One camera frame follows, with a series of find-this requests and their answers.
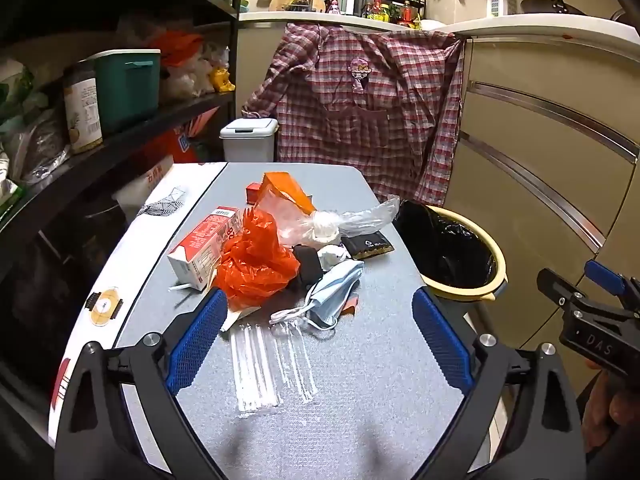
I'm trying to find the labelled food jar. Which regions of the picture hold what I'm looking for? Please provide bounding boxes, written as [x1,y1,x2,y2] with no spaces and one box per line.
[62,62,103,155]

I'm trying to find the person's right hand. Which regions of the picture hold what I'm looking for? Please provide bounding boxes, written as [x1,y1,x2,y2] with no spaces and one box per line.
[582,366,640,463]

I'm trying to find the small white lidded bin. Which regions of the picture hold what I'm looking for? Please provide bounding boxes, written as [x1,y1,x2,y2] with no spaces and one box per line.
[220,118,279,163]

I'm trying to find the black metal shelf rack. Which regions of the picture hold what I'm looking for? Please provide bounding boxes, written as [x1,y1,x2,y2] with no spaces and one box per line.
[0,0,248,281]

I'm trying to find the clear plastic bag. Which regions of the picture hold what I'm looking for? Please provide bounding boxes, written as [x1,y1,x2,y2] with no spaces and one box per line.
[260,195,401,248]

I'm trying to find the clear plastic straw wrappers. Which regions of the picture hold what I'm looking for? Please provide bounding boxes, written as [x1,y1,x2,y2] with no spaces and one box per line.
[229,321,320,417]

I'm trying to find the yellow plastic object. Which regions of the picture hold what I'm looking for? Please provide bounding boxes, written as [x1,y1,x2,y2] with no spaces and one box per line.
[209,65,236,93]

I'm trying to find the black packet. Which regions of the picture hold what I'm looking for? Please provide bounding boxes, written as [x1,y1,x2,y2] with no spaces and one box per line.
[341,232,396,262]

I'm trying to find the wooden cutting board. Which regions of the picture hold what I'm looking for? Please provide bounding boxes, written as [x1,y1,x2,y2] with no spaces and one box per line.
[270,0,326,13]

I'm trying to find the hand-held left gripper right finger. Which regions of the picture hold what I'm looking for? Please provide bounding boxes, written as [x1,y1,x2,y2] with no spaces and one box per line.
[411,287,587,480]

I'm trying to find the teal storage container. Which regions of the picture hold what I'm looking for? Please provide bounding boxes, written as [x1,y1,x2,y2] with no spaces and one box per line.
[92,49,162,136]

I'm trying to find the white plastic bags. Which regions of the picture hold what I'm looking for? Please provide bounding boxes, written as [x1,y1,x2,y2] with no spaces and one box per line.
[160,42,231,101]

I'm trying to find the blue face mask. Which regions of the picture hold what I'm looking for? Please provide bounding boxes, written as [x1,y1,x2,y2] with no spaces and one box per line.
[270,259,366,332]

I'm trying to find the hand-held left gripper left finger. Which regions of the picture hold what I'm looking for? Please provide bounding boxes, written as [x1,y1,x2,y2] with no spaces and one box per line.
[52,287,230,480]

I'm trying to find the grey table cloth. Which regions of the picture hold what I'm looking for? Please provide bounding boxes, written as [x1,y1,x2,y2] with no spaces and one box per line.
[112,161,476,480]

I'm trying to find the orange plastic bag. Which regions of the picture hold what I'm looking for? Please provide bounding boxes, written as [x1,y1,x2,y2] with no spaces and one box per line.
[216,209,302,312]

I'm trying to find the orange snack pouch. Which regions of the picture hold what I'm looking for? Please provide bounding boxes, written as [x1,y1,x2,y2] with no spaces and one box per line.
[256,171,317,213]

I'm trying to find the red plaid shirt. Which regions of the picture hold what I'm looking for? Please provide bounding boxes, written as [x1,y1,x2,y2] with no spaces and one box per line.
[242,22,466,206]

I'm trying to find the white printed cardboard box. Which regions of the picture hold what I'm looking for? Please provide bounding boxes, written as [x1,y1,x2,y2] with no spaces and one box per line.
[47,162,228,448]

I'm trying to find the orange and blue sack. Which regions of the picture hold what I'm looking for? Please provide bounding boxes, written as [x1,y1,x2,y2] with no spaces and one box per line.
[135,110,221,166]

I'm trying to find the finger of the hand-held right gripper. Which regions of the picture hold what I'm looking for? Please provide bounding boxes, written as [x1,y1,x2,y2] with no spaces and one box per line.
[585,260,640,306]
[537,268,586,321]

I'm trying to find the yellow rimmed trash bin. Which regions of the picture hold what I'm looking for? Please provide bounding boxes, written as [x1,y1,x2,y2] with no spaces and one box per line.
[395,200,508,303]

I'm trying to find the clear food packages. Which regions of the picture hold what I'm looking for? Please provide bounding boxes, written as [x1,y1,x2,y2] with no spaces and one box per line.
[0,60,71,186]

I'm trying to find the black bin liner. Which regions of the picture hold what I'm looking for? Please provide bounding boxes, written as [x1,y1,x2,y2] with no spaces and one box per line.
[392,200,498,288]

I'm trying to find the row of sauce bottles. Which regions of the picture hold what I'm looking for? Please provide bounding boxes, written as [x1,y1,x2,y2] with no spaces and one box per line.
[362,0,423,28]

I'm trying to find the black object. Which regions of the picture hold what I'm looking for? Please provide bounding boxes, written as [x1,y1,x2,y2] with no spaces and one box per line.
[291,245,323,291]

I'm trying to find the red and white milk carton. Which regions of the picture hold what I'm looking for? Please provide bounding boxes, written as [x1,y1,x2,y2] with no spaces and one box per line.
[166,206,244,292]

